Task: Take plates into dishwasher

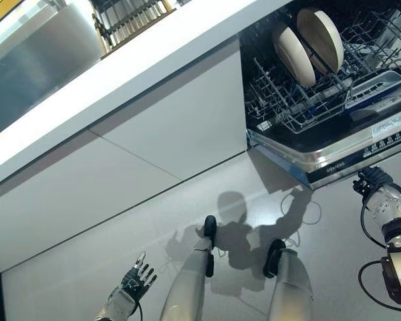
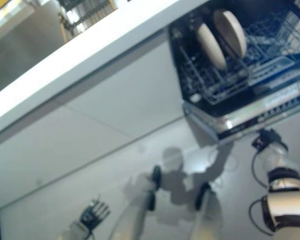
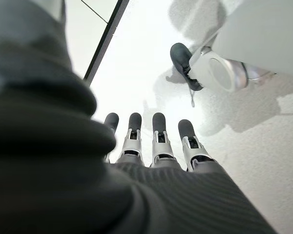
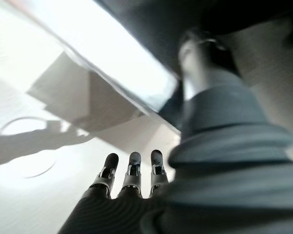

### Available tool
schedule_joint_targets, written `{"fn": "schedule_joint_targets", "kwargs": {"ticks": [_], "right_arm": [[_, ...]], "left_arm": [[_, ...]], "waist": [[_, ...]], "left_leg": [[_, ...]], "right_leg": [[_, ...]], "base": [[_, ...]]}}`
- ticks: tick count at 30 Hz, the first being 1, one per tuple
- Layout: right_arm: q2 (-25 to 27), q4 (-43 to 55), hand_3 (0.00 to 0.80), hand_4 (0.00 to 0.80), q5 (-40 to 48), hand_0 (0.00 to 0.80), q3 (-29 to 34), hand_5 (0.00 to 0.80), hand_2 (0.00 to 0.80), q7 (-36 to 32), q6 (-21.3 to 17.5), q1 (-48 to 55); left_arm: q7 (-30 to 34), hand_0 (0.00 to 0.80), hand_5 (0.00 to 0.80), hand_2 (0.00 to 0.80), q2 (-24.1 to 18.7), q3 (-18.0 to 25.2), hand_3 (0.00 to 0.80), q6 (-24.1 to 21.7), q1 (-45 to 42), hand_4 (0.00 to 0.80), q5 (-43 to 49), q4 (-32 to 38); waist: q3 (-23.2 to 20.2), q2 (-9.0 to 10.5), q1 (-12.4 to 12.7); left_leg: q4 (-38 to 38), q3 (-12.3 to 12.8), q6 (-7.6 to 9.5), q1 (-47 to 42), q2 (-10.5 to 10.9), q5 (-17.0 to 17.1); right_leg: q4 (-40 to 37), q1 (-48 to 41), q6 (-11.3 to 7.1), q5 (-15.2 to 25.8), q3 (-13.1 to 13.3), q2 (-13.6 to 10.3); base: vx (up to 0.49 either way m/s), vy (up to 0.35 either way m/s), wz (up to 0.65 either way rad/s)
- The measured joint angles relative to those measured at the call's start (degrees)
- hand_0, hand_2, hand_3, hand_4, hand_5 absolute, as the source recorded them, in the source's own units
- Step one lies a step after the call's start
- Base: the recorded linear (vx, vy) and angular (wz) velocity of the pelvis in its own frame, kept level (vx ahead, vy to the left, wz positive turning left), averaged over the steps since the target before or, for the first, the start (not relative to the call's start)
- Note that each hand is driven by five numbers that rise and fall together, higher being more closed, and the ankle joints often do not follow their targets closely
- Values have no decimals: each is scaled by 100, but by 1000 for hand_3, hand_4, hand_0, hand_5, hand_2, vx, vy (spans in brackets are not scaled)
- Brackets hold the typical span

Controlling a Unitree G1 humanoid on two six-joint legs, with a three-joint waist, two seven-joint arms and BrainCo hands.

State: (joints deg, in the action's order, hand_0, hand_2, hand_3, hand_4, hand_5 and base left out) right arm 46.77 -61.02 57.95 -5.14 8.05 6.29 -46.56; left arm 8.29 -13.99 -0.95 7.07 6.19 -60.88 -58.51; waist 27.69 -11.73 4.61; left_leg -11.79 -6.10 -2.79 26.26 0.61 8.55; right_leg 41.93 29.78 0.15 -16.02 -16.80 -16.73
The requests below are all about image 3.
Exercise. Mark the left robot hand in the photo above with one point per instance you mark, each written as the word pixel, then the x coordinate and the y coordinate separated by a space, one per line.
pixel 51 170

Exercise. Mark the black left robot foot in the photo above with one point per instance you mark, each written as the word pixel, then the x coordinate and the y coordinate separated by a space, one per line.
pixel 182 58

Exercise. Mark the black plinth strip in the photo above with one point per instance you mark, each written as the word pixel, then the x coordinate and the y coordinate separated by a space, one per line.
pixel 107 36

